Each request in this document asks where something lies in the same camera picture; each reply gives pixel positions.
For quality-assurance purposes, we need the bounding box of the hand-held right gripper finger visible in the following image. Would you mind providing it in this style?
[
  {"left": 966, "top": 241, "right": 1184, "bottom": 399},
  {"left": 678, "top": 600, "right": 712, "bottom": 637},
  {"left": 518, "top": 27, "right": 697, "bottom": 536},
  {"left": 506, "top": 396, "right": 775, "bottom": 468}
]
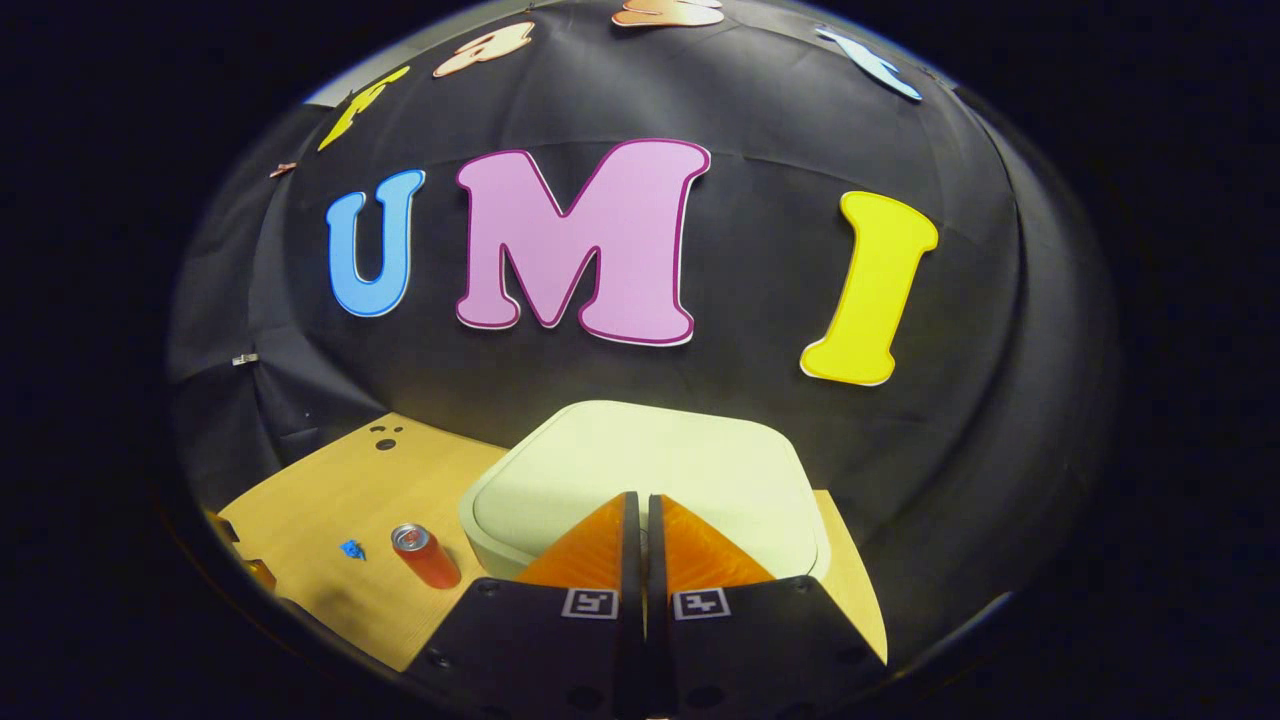
[
  {"left": 400, "top": 490, "right": 646, "bottom": 720},
  {"left": 645, "top": 493, "right": 889, "bottom": 720}
]

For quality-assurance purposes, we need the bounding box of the black backdrop cloth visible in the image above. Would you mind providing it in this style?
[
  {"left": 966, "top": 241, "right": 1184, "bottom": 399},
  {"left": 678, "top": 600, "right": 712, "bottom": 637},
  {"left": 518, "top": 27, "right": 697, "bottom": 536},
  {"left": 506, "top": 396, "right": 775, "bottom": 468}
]
[{"left": 165, "top": 0, "right": 1116, "bottom": 661}]

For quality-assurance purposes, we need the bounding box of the red pop can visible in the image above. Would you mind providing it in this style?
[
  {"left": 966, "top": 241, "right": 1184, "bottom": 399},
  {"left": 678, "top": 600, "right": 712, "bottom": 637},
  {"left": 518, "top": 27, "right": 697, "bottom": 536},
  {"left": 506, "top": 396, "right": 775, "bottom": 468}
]
[{"left": 390, "top": 523, "right": 463, "bottom": 591}]

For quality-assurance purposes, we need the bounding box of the pale green garbage bin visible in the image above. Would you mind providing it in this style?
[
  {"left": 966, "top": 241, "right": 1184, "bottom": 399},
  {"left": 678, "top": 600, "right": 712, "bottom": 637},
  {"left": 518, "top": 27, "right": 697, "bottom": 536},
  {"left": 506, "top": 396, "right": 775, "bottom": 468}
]
[{"left": 458, "top": 400, "right": 833, "bottom": 583}]

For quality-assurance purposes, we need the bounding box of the wooden desktop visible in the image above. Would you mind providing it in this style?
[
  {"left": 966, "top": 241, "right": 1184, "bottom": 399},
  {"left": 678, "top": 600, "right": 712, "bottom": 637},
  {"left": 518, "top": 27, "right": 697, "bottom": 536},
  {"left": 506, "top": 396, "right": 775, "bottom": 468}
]
[{"left": 218, "top": 412, "right": 889, "bottom": 673}]

